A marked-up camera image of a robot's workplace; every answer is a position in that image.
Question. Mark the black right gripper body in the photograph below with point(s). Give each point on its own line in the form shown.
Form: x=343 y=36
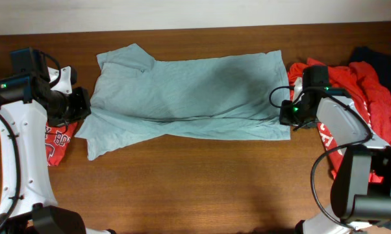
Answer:
x=294 y=114

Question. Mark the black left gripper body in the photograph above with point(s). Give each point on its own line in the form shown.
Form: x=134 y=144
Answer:
x=71 y=107

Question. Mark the light blue t-shirt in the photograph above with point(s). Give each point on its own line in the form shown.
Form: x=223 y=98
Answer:
x=138 y=98

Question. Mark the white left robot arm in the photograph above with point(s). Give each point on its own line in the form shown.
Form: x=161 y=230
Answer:
x=28 y=103

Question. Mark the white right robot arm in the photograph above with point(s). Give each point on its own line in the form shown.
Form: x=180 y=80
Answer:
x=361 y=191

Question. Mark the folded red printed t-shirt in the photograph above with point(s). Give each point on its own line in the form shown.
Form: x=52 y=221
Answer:
x=57 y=140

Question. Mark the dark navy garment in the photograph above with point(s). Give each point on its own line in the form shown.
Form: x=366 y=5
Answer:
x=380 y=62

